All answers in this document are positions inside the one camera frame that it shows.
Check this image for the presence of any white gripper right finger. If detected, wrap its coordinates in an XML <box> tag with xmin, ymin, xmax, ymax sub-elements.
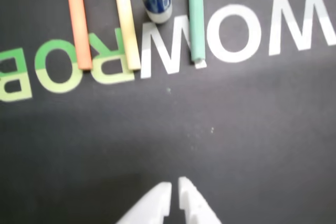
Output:
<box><xmin>177</xmin><ymin>176</ymin><xmax>223</xmax><ymax>224</ymax></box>

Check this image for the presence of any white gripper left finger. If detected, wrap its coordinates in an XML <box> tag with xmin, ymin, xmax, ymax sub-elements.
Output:
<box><xmin>115</xmin><ymin>181</ymin><xmax>173</xmax><ymax>224</ymax></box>

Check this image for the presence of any dark grey WOWROBO mat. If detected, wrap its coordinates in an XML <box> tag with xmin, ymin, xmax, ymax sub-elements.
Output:
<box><xmin>0</xmin><ymin>0</ymin><xmax>336</xmax><ymax>224</ymax></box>

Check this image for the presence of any yellow chalk stick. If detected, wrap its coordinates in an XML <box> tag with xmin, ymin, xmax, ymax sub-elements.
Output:
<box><xmin>111</xmin><ymin>0</ymin><xmax>142</xmax><ymax>71</ymax></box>

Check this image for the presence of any green chalk stick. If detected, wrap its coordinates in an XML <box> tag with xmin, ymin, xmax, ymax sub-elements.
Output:
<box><xmin>187</xmin><ymin>0</ymin><xmax>207</xmax><ymax>69</ymax></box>

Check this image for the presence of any orange chalk stick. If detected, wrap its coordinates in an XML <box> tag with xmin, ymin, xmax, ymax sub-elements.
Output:
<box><xmin>65</xmin><ymin>0</ymin><xmax>93</xmax><ymax>71</ymax></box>

